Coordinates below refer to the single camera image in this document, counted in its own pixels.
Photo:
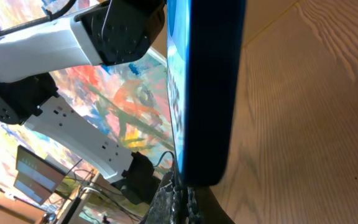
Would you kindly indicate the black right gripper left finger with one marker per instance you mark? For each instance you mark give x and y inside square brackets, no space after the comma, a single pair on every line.
[164,208]

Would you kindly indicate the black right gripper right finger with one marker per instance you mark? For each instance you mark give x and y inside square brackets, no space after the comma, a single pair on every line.
[203,208]

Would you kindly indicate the blue Galaxy smartphone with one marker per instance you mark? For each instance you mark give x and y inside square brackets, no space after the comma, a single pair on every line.
[203,51]

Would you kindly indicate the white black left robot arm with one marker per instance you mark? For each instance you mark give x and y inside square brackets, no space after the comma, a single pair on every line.
[110,33]

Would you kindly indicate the colourful painted backdrop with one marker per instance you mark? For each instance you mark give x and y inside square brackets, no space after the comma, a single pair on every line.
[127,102]

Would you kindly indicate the dark computer monitor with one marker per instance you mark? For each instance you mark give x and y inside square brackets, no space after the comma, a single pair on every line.
[36,178]

